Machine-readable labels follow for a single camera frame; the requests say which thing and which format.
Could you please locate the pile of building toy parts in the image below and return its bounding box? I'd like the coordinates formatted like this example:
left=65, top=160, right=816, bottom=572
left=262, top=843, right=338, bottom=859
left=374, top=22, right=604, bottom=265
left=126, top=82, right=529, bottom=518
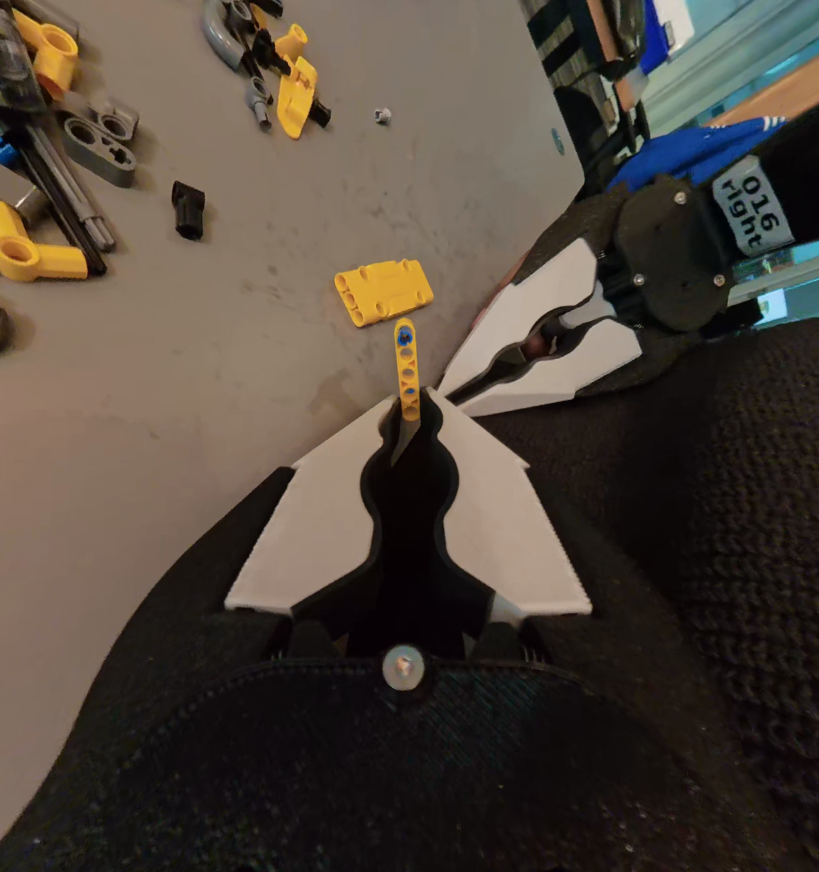
left=0, top=0, right=335, bottom=362

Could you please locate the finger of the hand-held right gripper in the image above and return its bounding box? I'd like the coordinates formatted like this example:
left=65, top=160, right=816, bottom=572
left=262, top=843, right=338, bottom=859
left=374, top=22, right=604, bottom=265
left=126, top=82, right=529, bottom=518
left=459, top=317, right=645, bottom=418
left=434, top=237, right=601, bottom=399

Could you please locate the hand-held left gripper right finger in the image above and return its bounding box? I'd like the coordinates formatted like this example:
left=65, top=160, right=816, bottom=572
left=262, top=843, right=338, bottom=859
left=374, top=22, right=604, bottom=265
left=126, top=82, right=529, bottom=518
left=426, top=388, right=593, bottom=636

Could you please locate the blue striped cloth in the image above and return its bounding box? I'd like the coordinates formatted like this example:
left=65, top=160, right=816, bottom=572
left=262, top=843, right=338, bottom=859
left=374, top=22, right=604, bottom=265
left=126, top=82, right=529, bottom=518
left=607, top=116, right=788, bottom=195

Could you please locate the black connector block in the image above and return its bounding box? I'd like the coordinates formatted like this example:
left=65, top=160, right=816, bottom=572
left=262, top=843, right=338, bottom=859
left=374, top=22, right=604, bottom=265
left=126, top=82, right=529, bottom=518
left=171, top=180, right=206, bottom=241

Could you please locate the black office chair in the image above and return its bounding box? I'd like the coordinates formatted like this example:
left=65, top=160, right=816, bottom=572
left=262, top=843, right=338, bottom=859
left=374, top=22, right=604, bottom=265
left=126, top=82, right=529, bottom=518
left=522, top=0, right=652, bottom=198

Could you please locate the yellow perforated beam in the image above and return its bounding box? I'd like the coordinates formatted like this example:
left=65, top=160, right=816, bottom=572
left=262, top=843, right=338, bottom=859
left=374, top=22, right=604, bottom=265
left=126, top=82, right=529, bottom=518
left=394, top=317, right=421, bottom=418

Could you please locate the yellow rectangular panel piece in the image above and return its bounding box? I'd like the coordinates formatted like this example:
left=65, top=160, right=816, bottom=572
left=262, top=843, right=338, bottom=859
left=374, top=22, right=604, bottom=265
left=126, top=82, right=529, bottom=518
left=334, top=259, right=435, bottom=328

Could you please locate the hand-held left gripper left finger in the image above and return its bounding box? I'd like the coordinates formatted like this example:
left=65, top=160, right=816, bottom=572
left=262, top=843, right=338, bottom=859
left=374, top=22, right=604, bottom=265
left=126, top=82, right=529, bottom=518
left=224, top=396, right=398, bottom=621

